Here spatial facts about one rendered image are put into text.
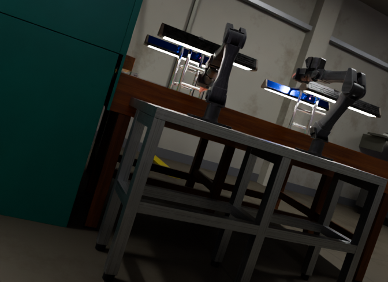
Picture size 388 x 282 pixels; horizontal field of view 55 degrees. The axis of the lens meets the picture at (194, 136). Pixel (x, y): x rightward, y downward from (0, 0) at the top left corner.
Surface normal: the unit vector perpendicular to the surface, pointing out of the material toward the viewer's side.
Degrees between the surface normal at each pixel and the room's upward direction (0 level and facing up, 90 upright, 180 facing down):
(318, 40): 90
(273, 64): 90
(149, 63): 90
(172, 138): 90
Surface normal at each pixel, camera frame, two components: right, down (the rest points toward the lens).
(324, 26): 0.35, 0.18
